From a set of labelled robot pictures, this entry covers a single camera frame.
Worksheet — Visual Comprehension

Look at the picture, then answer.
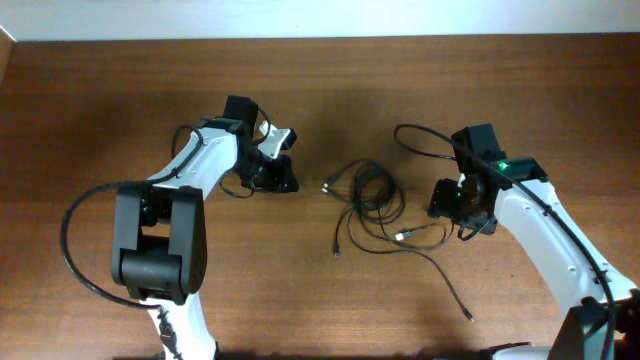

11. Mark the black usb cable bundle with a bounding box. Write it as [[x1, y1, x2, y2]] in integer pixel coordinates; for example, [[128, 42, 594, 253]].
[[322, 158, 454, 259]]

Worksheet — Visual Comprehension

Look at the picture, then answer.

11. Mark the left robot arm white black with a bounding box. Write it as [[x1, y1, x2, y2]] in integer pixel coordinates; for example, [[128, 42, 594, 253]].
[[111, 95, 299, 359]]

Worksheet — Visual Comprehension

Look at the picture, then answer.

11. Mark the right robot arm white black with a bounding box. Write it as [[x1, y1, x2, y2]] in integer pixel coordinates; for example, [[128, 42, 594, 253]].
[[429, 124, 639, 359]]

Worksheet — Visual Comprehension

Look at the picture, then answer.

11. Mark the long thin black cable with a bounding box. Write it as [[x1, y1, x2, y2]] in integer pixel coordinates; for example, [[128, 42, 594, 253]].
[[379, 219, 475, 322]]

